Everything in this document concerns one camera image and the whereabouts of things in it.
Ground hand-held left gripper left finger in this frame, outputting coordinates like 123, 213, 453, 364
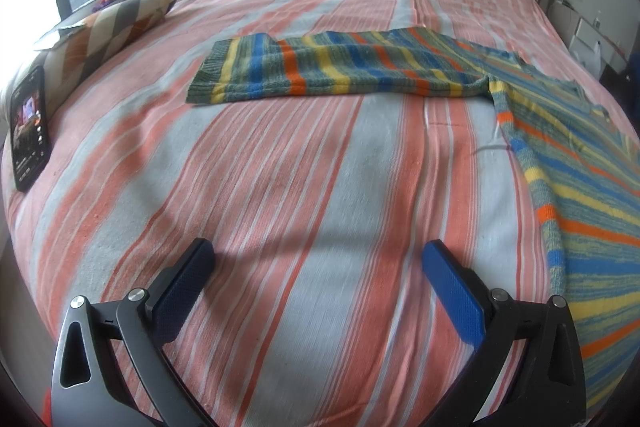
52, 237, 217, 427

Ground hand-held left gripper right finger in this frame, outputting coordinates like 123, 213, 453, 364
421, 241, 588, 427

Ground striped knit sweater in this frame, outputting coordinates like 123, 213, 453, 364
186, 27, 640, 413

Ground bed with striped sheet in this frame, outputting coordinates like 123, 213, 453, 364
0, 0, 640, 427

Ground black smartphone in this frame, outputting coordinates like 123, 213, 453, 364
10, 66, 52, 192

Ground striped pillow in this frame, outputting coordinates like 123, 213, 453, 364
32, 0, 177, 80

